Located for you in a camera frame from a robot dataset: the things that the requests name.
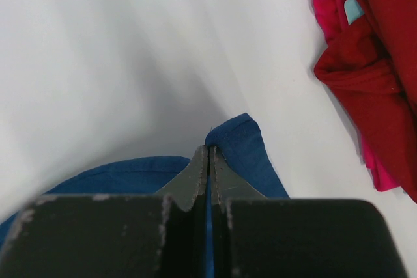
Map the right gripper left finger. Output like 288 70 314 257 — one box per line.
1 146 209 277

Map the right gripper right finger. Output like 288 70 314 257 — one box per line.
209 148 407 277

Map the folded red t shirt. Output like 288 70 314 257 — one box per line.
313 0 417 202

